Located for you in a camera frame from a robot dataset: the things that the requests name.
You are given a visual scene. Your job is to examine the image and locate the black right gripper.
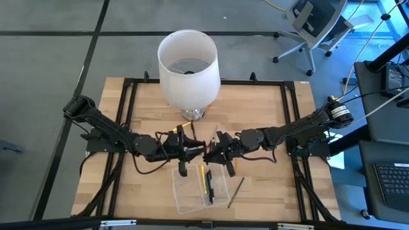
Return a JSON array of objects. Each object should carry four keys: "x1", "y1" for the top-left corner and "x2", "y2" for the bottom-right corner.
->
[{"x1": 203, "y1": 130, "x2": 244, "y2": 178}]

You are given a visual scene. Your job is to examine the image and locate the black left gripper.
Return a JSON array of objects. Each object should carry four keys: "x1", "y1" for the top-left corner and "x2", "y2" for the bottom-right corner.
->
[{"x1": 157, "y1": 124, "x2": 206, "y2": 178}]

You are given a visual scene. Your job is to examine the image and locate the blue pen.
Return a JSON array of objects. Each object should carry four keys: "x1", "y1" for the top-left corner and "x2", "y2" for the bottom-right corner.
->
[{"x1": 205, "y1": 171, "x2": 212, "y2": 201}]

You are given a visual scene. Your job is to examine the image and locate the clear plastic supply box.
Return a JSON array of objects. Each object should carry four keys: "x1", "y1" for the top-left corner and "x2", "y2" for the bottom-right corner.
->
[{"x1": 171, "y1": 160, "x2": 231, "y2": 215}]

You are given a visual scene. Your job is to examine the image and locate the thin dark pencil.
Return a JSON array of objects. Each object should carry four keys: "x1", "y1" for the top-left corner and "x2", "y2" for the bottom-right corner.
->
[{"x1": 227, "y1": 176, "x2": 246, "y2": 210}]

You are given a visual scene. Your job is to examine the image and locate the white shade table lamp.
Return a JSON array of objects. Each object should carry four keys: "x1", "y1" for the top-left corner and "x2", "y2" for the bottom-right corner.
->
[{"x1": 157, "y1": 29, "x2": 222, "y2": 121}]

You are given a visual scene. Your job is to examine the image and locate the white paper sheet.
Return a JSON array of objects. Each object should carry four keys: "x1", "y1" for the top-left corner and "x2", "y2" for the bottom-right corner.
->
[{"x1": 326, "y1": 130, "x2": 346, "y2": 170}]

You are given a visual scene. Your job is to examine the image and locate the black desk beam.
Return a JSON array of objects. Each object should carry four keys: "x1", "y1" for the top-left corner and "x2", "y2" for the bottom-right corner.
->
[
  {"x1": 328, "y1": 123, "x2": 368, "y2": 157},
  {"x1": 366, "y1": 31, "x2": 409, "y2": 73}
]

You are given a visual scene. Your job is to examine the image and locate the dark side desk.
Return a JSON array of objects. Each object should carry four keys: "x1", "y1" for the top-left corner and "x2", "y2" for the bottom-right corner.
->
[
  {"x1": 353, "y1": 59, "x2": 409, "y2": 148},
  {"x1": 357, "y1": 139, "x2": 409, "y2": 224}
]

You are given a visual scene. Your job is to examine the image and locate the white office chair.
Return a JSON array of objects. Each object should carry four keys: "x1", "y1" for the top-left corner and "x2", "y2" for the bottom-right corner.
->
[{"x1": 272, "y1": 0, "x2": 375, "y2": 77}]

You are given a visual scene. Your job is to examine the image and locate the black keyboard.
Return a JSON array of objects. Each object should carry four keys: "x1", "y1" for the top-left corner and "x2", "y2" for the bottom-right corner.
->
[{"x1": 373, "y1": 162, "x2": 409, "y2": 212}]

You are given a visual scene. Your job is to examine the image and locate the grey furniture foot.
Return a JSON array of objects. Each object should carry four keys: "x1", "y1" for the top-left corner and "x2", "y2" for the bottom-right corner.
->
[{"x1": 0, "y1": 139, "x2": 26, "y2": 154}]

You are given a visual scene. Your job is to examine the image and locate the black power adapter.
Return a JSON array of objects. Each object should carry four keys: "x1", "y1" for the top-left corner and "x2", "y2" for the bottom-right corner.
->
[{"x1": 380, "y1": 63, "x2": 407, "y2": 99}]

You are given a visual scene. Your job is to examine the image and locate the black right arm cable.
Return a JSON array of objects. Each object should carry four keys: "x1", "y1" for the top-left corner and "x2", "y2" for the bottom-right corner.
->
[{"x1": 242, "y1": 154, "x2": 279, "y2": 165}]

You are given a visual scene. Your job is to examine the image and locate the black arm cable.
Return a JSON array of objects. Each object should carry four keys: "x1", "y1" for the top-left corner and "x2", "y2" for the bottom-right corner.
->
[
  {"x1": 242, "y1": 154, "x2": 279, "y2": 165},
  {"x1": 130, "y1": 152, "x2": 171, "y2": 176}
]

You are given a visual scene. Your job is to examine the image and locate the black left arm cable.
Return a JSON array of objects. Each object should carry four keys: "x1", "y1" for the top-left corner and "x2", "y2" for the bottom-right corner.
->
[{"x1": 130, "y1": 152, "x2": 171, "y2": 176}]

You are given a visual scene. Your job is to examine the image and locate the black table frame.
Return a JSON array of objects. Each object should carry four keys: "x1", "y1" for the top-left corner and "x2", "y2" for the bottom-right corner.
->
[{"x1": 72, "y1": 70, "x2": 341, "y2": 224}]

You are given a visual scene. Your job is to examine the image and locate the yellow floor cable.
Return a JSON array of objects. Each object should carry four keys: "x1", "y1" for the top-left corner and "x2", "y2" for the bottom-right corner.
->
[{"x1": 263, "y1": 0, "x2": 286, "y2": 12}]

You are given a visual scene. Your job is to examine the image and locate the black rig frame bar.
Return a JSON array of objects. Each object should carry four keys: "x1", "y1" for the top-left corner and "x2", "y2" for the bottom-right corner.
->
[{"x1": 0, "y1": 216, "x2": 409, "y2": 230}]

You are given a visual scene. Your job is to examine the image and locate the white desk cable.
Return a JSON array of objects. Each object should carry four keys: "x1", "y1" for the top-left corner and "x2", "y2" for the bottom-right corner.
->
[{"x1": 350, "y1": 95, "x2": 409, "y2": 126}]

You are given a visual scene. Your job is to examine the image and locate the hanging yellow cable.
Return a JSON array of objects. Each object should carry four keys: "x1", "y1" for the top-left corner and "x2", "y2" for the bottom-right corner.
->
[{"x1": 343, "y1": 0, "x2": 399, "y2": 100}]

